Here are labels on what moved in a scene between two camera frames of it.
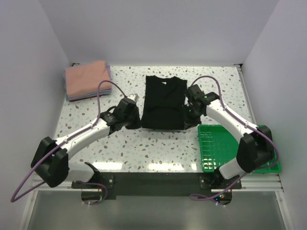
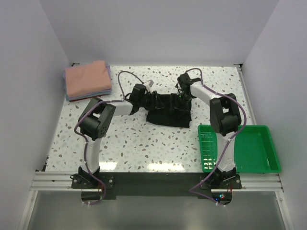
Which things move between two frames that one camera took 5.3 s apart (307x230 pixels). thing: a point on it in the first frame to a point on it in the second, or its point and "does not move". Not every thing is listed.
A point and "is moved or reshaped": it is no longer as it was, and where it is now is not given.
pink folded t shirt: x=84 y=79 does not move
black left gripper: x=137 y=123 to x=157 y=103
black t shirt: x=164 y=103 is moved or reshaped
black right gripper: x=188 y=122 to x=173 y=97
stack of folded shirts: x=81 y=80 does not move
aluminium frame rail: x=256 y=182 does not move
